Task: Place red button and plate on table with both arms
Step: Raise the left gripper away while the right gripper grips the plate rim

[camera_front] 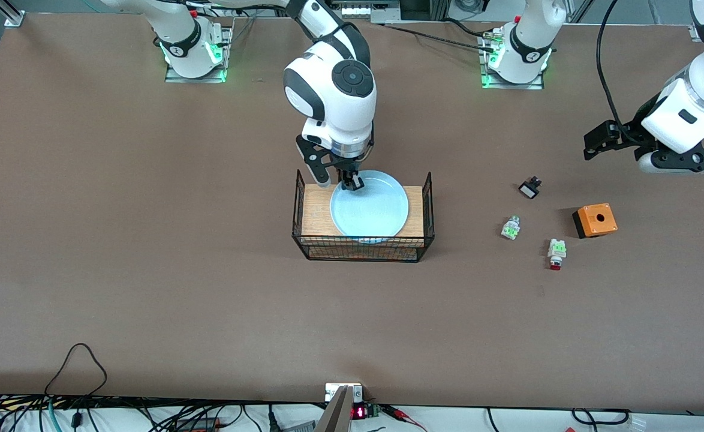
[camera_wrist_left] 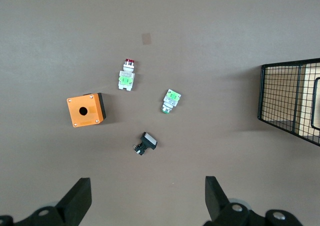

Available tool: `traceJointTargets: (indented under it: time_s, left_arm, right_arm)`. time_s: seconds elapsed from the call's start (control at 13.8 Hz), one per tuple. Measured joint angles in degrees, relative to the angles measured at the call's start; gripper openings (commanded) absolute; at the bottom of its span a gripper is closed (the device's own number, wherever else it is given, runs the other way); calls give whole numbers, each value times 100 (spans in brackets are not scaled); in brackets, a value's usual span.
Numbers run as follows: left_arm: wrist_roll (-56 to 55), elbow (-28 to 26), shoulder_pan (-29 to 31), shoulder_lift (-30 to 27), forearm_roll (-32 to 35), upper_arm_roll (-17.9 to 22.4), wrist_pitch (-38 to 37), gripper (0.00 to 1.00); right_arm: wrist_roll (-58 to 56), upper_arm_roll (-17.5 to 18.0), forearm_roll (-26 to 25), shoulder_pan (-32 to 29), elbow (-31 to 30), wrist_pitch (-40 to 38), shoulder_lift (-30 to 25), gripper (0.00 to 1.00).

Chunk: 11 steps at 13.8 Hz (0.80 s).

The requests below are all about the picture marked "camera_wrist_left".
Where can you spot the brown tape patch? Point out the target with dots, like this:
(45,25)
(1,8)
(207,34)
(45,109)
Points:
(146,39)

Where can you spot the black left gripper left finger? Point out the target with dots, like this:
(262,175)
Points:
(75,203)

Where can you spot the red push button switch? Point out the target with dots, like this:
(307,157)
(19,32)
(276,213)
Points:
(127,77)

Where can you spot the black white-faced push button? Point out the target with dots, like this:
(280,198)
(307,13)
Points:
(147,142)

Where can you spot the orange button enclosure box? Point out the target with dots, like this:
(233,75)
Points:
(83,109)

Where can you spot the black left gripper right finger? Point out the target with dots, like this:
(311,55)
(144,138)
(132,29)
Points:
(217,206)

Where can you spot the green push button switch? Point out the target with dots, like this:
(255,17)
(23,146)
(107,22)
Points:
(171,99)

